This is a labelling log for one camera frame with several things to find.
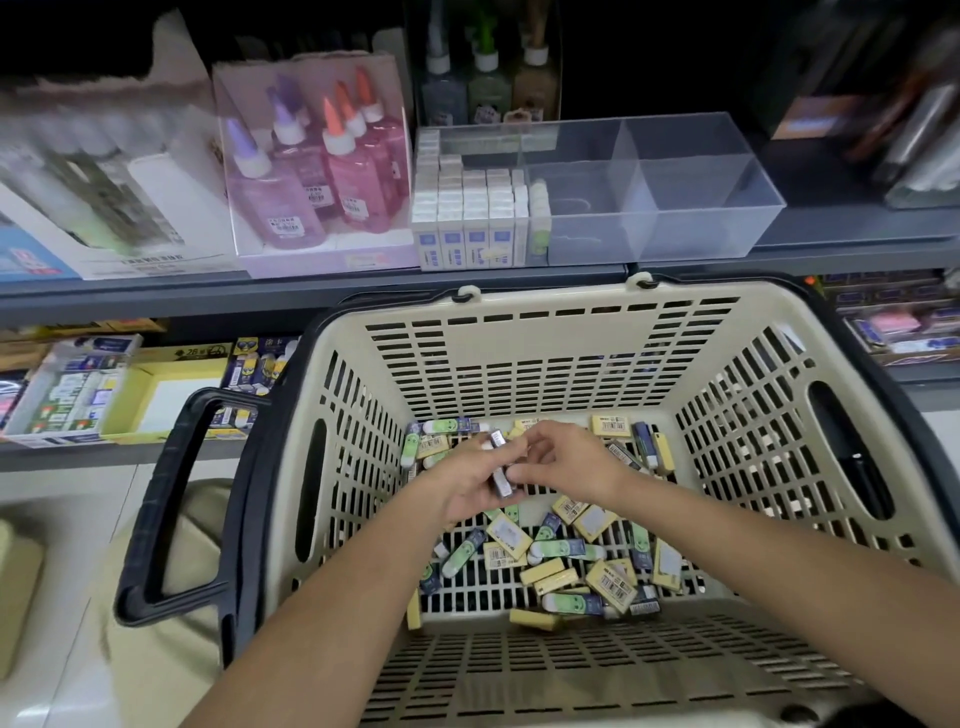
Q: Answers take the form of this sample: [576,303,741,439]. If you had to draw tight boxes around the clear plastic divider tray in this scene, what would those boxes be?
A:
[417,112,788,269]

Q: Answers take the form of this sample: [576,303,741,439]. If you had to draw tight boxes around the white eraser display box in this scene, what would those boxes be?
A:
[4,333,144,444]

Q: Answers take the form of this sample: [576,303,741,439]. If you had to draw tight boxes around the dark blue yellow packets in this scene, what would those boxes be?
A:
[210,334,302,429]

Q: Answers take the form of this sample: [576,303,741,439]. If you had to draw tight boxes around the person's right hand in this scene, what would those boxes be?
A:
[505,420,639,512]

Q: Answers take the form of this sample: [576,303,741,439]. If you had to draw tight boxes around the pink glue bottle orange cap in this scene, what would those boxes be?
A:
[319,97,395,234]
[334,82,407,204]
[352,67,414,182]

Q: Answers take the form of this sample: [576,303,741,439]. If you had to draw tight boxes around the row of clear glue bottles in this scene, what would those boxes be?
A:
[0,120,182,249]

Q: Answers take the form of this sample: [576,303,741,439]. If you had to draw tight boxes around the person's left hand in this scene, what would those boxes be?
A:
[405,435,519,530]

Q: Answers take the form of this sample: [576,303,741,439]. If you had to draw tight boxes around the pink glue display box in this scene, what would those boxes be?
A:
[210,52,419,279]

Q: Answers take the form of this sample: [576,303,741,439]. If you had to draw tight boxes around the rows of white erasers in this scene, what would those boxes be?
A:
[412,127,531,272]

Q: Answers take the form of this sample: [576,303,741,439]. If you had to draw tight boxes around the yellow plastic basket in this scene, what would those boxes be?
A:
[0,517,47,677]

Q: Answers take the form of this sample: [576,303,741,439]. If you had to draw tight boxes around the yellow empty display box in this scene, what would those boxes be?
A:
[102,345,234,440]

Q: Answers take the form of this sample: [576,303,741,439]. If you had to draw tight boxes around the white glue display box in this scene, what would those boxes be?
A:
[0,15,234,282]

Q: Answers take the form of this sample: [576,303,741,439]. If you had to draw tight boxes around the grey store shelves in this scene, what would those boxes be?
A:
[0,0,960,467]

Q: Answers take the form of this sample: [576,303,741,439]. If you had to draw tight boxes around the person's right forearm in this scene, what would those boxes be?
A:
[607,472,960,728]

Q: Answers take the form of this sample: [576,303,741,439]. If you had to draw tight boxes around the pile of erasers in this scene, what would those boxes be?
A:
[397,412,692,632]

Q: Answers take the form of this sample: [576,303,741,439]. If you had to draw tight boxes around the translucent glue bottle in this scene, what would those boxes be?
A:
[468,15,512,125]
[510,7,561,122]
[420,15,470,126]

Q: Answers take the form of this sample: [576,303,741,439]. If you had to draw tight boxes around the pink glue bottle purple cap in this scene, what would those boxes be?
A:
[267,78,344,219]
[222,117,327,249]

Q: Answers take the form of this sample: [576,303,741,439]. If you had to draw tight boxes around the beige shopping basket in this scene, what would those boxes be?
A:
[115,270,960,728]

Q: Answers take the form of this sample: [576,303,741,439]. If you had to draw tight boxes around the person's left forearm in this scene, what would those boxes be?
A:
[180,502,452,728]

